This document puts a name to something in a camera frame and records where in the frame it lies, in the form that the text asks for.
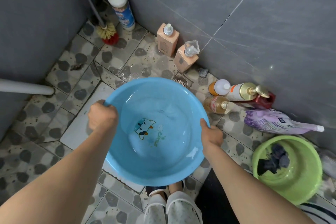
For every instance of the person's left hand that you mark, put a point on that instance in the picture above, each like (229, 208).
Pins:
(103, 119)

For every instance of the person's right hand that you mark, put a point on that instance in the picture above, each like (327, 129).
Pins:
(212, 137)

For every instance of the person's left fingers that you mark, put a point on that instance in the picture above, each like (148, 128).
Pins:
(103, 102)

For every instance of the person's right thumb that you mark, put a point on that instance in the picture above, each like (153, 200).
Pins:
(204, 125)

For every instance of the blue plastic basin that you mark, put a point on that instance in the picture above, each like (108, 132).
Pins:
(168, 158)

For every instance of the person's right forearm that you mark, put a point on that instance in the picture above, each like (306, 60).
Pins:
(244, 187)

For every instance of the person's left forearm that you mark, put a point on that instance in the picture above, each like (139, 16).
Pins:
(60, 181)

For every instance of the amber bottle with gold pump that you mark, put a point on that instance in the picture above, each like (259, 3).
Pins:
(216, 104)

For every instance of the orange bottle with white cap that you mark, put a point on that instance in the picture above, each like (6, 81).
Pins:
(220, 87)

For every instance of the metal floor drain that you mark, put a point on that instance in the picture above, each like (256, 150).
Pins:
(181, 80)

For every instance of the white bottle with gold pump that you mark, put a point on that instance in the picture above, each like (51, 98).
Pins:
(242, 91)

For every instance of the small grey rag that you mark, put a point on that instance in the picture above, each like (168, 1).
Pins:
(203, 72)

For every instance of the red bottle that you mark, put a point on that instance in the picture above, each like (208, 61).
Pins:
(263, 101)

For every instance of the person's foot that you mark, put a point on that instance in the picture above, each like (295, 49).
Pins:
(175, 186)

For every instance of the purple refill pouch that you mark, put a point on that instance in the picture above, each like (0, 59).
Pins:
(273, 121)

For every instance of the yellow red toilet brush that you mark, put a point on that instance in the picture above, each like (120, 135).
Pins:
(107, 33)

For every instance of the peach bottle with clear pump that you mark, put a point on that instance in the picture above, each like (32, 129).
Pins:
(185, 58)

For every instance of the dark wet cloth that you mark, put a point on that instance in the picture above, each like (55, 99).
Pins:
(274, 159)

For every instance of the black floor mat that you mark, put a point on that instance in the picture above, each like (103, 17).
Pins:
(214, 202)

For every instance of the white pipe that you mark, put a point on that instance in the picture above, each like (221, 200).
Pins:
(25, 87)

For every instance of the dark blue slipper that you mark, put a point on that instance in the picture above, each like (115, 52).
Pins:
(154, 189)

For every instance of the person's white patterned trousers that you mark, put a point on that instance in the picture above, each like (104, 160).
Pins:
(175, 209)

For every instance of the peach bottle with white pump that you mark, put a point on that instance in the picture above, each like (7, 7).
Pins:
(167, 40)

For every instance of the white blue-label cleaner bottle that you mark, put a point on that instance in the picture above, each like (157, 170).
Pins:
(121, 7)

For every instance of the green plastic basin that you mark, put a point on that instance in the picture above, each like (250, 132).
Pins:
(296, 179)

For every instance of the striped cloth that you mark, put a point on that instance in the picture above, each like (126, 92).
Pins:
(321, 213)

